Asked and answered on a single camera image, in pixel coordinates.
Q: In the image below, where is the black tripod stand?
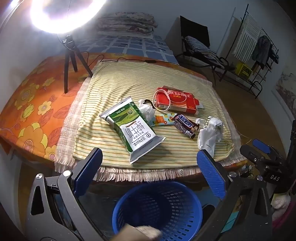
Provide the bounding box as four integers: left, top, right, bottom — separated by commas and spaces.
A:
57, 34, 94, 94

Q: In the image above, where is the yellow crate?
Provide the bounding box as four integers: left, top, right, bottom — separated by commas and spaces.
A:
235, 62, 253, 80

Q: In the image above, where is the bright ring light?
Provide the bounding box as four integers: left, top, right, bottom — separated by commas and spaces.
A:
30, 0, 108, 35

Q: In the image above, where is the blue checked bed sheet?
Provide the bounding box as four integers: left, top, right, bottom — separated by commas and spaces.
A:
76, 32, 179, 65

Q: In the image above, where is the black folding chair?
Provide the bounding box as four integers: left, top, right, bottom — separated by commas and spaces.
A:
174, 16, 235, 87

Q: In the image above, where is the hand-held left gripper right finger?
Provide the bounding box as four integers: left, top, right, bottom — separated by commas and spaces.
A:
196, 149, 272, 241

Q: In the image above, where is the red white carton box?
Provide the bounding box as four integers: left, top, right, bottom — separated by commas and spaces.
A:
155, 86, 205, 115

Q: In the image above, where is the brown chocolate bar wrapper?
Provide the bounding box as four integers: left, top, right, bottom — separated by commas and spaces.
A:
171, 113, 200, 139

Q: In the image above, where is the white plastic wrapper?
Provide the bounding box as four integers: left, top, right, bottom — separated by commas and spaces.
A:
195, 116, 224, 158

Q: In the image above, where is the black metal drying rack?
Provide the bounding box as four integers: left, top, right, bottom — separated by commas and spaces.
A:
217, 5, 280, 99

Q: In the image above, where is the white ribbed towel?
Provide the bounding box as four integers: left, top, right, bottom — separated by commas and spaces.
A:
232, 14, 263, 63

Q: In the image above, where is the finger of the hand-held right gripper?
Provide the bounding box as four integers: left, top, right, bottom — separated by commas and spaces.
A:
240, 145, 266, 171
253, 138, 282, 163

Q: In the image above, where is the folded floral quilt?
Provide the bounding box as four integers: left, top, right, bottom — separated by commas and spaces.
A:
96, 13, 159, 37

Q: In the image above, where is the clear plastic wrap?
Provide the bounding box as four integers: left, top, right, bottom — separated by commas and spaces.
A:
138, 104, 156, 127

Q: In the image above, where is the beige cardboard piece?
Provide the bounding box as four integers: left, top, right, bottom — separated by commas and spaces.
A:
111, 224, 162, 241

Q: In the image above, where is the black white striped cloth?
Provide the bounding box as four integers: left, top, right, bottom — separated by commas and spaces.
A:
185, 36, 228, 69

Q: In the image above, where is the wall poster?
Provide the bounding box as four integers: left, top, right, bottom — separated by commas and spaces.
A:
274, 70, 296, 116

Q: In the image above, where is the person's right hand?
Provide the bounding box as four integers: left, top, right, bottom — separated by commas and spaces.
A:
271, 194, 291, 210

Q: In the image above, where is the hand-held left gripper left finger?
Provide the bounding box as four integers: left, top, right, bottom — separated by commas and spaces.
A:
25, 148, 109, 241

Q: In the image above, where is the dark jacket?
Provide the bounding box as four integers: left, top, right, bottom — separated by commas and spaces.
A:
251, 35, 279, 70

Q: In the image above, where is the blue plastic mesh basket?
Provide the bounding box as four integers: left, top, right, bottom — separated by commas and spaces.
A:
112, 181, 203, 241

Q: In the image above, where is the yellow striped fringed cloth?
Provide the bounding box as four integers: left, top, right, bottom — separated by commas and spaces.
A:
54, 60, 248, 183

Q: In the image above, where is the colourful snack wrapper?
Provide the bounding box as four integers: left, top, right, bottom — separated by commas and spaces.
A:
151, 114, 177, 127

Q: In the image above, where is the green white milk packet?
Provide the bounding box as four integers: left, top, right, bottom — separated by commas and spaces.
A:
99, 96, 166, 165

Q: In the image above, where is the white rubber band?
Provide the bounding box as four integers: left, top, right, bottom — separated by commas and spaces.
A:
153, 89, 172, 112

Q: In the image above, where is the black power cable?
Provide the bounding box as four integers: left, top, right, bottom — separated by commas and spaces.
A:
80, 51, 160, 64

